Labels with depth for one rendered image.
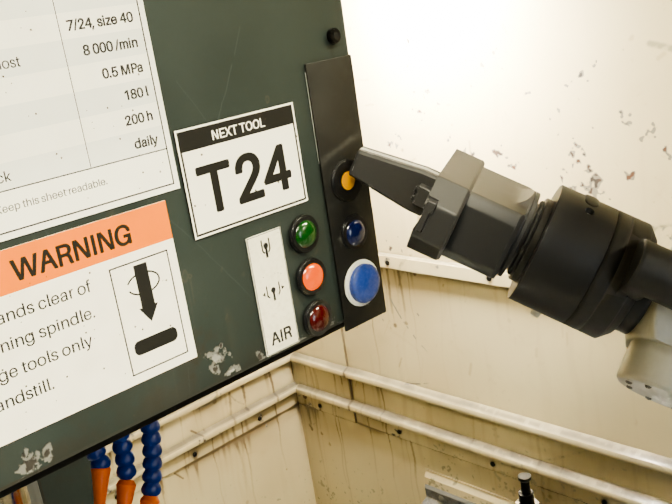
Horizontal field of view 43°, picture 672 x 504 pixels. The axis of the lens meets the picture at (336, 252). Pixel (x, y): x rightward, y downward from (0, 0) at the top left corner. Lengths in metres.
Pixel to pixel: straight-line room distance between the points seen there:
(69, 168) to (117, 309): 0.09
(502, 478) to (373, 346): 0.37
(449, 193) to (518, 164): 0.85
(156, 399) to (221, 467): 1.42
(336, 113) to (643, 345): 0.26
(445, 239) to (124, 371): 0.22
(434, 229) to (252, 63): 0.16
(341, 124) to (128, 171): 0.18
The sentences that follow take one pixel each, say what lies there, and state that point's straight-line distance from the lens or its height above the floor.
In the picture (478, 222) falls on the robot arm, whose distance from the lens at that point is 0.58.
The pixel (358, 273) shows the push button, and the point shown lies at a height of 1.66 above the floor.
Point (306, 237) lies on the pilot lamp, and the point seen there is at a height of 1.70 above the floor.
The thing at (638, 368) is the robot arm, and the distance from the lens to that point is 0.61.
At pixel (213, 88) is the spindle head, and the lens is 0.56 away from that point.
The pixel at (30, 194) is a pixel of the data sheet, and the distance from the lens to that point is 0.50.
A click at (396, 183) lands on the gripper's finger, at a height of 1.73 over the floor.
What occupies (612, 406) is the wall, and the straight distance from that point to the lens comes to 1.49.
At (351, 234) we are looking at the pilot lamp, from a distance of 0.64.
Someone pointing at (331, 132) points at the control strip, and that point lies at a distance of 0.62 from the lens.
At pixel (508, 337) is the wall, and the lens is 1.55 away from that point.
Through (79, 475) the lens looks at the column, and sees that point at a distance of 1.36.
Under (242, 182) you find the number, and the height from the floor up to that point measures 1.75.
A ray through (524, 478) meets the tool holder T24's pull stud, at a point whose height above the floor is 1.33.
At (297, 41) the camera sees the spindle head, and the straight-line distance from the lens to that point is 0.61.
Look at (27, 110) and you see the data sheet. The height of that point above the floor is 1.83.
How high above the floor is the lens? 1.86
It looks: 16 degrees down
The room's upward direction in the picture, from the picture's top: 9 degrees counter-clockwise
